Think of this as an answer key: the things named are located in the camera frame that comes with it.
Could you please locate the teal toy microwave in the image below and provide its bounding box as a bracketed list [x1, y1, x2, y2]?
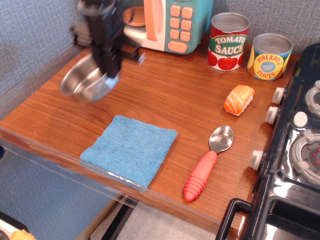
[121, 0, 214, 55]

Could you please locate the tomato sauce can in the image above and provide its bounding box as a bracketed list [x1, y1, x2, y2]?
[207, 12, 251, 72]

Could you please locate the stainless steel pot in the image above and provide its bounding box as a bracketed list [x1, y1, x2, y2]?
[59, 53, 121, 103]

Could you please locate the pineapple slices can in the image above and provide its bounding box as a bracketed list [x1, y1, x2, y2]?
[247, 33, 294, 81]

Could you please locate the spoon with red handle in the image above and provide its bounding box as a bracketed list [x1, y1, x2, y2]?
[183, 125, 234, 202]

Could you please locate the toy salmon sushi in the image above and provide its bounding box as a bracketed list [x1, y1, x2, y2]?
[224, 84, 255, 116]

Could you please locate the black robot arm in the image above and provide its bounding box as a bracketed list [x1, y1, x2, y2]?
[71, 0, 145, 78]

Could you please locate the clear acrylic barrier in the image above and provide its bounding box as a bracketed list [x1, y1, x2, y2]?
[0, 134, 216, 240]

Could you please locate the blue towel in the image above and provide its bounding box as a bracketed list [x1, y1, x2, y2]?
[80, 115, 178, 191]

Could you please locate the black toy stove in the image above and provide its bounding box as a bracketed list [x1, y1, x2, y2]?
[216, 43, 320, 240]

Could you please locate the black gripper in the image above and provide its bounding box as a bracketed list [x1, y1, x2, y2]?
[69, 13, 146, 79]

